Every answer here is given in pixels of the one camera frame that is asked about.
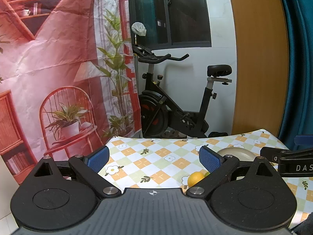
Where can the red printed backdrop cloth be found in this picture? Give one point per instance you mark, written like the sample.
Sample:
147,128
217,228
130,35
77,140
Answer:
61,41

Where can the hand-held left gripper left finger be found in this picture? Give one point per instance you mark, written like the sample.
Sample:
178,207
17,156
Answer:
97,159

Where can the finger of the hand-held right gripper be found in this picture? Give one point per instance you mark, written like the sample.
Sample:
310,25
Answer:
273,154

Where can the dark window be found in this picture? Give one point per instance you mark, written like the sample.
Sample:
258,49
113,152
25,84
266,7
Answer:
188,17

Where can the dark shoe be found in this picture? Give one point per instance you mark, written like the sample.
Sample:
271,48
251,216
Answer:
217,134

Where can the yellow lemon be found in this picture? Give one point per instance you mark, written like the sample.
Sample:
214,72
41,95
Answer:
195,179

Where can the white cloth cover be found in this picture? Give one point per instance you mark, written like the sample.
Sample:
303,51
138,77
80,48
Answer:
139,29

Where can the checked floral tablecloth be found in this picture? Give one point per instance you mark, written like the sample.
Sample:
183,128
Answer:
156,161

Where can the brown sandal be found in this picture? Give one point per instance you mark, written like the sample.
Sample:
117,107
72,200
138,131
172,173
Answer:
174,134

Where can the beige plate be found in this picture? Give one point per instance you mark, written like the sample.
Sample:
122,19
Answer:
236,153

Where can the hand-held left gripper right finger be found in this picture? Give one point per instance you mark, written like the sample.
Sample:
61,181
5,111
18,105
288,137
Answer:
209,159

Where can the wooden door panel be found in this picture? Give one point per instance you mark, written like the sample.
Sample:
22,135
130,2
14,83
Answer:
259,53

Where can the teal curtain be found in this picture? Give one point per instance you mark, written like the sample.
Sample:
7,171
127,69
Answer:
300,53

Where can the black exercise bike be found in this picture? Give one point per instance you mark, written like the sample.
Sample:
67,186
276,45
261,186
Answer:
193,122

